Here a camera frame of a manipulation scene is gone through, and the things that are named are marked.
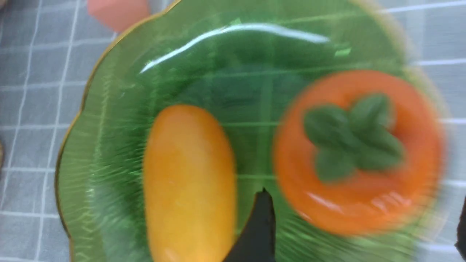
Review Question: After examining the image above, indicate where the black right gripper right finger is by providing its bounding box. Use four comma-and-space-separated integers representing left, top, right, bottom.
455, 198, 466, 260

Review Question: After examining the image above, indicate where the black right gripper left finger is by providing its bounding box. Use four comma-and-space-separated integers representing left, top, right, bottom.
224, 188, 276, 262

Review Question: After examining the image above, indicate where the orange yellow toy mango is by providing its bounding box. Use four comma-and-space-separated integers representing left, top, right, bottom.
143, 104, 237, 262

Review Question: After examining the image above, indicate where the orange toy persimmon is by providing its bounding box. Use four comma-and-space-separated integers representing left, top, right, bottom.
272, 70, 446, 236

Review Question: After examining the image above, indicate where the green glass leaf plate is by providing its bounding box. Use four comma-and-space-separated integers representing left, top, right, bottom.
55, 0, 447, 262

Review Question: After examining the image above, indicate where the orange foam cube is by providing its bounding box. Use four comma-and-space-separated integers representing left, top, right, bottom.
87, 0, 150, 32

